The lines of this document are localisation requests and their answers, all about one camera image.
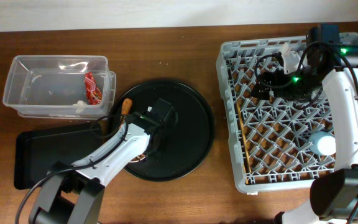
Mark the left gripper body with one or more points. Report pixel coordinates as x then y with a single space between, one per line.
156 150

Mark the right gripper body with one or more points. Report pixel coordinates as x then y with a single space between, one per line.
283 84

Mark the orange carrot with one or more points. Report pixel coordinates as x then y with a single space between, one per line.
126 107

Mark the wooden chopstick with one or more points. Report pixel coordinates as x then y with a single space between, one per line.
241 121
247 149

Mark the light blue cup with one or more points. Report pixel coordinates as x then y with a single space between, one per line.
323 143

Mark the red snack wrapper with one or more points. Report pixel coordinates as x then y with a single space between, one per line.
93 93

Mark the white tissue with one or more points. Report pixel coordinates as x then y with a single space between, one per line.
80 106

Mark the black rectangular tray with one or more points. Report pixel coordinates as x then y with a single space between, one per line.
37 151

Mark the white bowl with food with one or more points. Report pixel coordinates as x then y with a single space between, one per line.
138 158

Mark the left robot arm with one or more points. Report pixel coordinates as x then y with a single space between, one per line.
74 194

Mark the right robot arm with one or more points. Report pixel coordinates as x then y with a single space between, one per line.
331 67

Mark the grey dishwasher rack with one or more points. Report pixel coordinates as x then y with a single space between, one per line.
276 132

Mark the round black tray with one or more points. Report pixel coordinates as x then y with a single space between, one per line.
189 137

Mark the clear plastic bin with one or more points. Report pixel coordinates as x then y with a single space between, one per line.
47 86

